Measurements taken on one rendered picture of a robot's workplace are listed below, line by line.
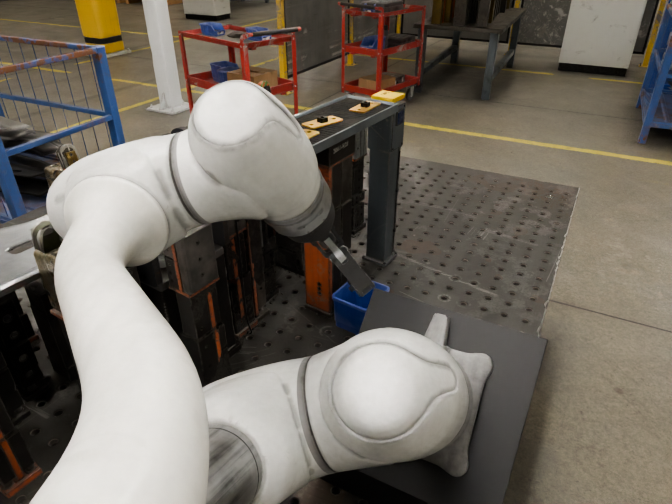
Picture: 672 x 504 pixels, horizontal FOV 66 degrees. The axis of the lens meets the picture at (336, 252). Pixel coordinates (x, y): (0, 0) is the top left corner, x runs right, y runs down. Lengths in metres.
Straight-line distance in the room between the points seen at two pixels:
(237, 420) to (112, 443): 0.39
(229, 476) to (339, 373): 0.16
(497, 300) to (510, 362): 0.55
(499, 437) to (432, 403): 0.26
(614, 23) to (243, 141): 7.10
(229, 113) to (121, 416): 0.30
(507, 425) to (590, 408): 1.38
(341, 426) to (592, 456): 1.52
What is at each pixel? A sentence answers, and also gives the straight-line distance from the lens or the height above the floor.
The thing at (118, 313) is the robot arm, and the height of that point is 1.29.
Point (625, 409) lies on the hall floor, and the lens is 2.26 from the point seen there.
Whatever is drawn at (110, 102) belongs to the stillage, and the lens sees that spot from 3.47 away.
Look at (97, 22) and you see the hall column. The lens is 8.48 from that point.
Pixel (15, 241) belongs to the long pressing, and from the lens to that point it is 1.13.
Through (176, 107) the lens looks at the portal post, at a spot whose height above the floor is 0.02.
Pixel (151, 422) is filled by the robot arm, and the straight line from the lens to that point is 0.26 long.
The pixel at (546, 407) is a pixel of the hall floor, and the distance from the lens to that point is 2.14.
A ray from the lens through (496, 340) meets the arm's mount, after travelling 0.85.
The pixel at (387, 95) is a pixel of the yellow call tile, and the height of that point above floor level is 1.16.
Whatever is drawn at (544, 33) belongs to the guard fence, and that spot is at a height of 0.31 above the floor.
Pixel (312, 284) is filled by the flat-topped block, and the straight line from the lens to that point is 1.24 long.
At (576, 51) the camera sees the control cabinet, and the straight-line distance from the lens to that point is 7.53.
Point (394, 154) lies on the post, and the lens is 1.33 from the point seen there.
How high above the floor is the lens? 1.49
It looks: 31 degrees down
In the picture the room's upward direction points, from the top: straight up
